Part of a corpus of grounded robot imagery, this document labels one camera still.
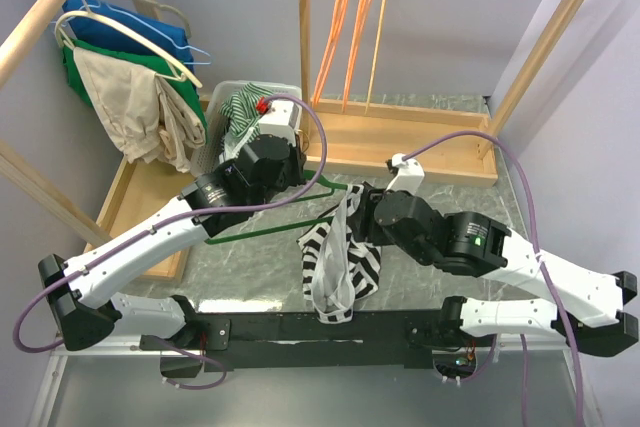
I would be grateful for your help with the wooden clothes rack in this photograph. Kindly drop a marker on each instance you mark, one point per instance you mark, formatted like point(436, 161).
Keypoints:
point(363, 135)
point(62, 180)

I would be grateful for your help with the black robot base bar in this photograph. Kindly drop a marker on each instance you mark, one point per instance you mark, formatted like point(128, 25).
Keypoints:
point(298, 339)

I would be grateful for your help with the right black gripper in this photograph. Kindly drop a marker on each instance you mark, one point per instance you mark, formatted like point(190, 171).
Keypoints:
point(374, 233)

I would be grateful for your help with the beige cloth garment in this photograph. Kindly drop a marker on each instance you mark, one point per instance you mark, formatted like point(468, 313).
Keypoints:
point(145, 118)

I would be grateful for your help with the yellow hanger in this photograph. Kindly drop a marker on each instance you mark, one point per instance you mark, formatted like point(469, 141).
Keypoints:
point(375, 55)

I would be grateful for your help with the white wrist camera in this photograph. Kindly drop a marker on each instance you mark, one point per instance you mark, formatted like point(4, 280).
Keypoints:
point(280, 118)
point(408, 175)

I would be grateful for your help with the left wooden clothes rack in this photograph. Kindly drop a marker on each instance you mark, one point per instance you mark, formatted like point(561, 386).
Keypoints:
point(62, 180)

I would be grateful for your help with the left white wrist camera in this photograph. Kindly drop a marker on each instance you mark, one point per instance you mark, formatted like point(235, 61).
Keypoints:
point(280, 118)

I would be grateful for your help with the green garment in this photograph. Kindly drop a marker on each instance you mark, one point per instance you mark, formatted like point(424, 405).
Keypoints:
point(185, 89)

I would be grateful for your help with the orange plastic hanger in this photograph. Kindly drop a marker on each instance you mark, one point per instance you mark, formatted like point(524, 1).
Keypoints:
point(334, 34)

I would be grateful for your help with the white perforated plastic basket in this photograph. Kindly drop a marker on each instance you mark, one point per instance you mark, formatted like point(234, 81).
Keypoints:
point(206, 158)

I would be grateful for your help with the light blue wire hanger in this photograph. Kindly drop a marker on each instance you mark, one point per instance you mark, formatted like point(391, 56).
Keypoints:
point(170, 38)

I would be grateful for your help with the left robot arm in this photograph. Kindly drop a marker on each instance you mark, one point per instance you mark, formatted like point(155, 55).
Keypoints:
point(88, 304)

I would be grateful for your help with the right wooden clothes rack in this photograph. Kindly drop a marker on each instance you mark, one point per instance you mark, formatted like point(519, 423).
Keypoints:
point(363, 135)

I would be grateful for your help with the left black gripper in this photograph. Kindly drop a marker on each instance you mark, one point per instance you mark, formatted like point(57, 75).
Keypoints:
point(297, 177)

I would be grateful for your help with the aluminium rail frame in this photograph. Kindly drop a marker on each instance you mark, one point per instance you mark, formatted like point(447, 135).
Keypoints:
point(120, 387)

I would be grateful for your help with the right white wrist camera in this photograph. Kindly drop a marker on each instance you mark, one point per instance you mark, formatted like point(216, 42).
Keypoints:
point(408, 175)

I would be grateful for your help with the green white striped tank top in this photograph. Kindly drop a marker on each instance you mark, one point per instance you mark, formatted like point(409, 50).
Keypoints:
point(243, 116)

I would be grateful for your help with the black white zebra garment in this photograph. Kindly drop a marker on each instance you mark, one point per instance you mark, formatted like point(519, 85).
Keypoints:
point(337, 269)

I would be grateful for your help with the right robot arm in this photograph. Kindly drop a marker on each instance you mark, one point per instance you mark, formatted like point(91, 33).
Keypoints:
point(569, 302)

